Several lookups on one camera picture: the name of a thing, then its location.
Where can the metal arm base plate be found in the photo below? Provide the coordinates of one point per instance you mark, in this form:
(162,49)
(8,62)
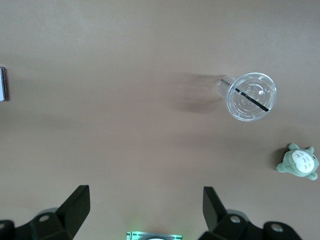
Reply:
(135,236)

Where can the grey Totoro plush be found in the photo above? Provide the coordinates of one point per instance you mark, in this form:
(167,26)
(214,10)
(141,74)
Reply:
(298,161)

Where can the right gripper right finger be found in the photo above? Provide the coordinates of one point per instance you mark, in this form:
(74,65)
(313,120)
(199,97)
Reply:
(217,220)

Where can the black drinking straw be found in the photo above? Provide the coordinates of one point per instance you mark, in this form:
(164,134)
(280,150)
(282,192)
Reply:
(251,98)

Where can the clear plastic cup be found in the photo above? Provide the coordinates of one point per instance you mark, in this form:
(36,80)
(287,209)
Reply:
(251,97)

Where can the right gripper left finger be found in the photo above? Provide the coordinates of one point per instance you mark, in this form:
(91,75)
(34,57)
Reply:
(70,212)

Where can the brown paper table cover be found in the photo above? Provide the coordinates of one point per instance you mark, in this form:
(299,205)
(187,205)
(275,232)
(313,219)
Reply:
(125,125)

